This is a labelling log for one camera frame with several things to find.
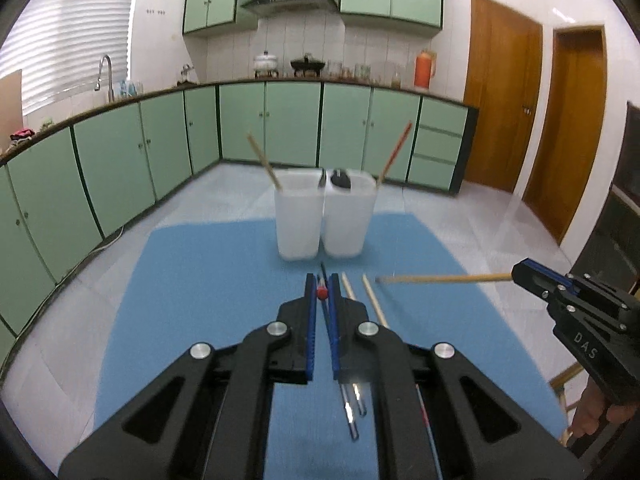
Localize black wok with lid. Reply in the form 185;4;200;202
290;54;327;73

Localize metal faucet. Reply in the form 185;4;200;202
95;55;116;103

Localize white two-compartment utensil holder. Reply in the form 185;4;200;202
274;169;377;261

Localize white window blind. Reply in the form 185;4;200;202
0;0;138;116

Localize blue mat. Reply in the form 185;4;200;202
94;212;568;480

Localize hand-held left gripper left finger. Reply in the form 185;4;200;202
57;273;320;480

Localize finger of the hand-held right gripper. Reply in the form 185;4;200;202
511;258;571;309
566;273;637;312

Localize plain wooden door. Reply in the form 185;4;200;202
522;25;608;246

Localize orange thermos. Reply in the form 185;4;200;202
414;49;437;90

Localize brown board with white device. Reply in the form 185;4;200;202
0;69;24;151

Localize wooden chair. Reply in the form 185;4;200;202
549;362;588;448

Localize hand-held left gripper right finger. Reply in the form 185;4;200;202
324;274;591;480

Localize green lower cabinets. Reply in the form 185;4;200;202
0;80;480;376

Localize wooden door with handle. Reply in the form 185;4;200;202
462;0;544;195

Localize person's right hand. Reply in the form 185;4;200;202
571;384;638;438

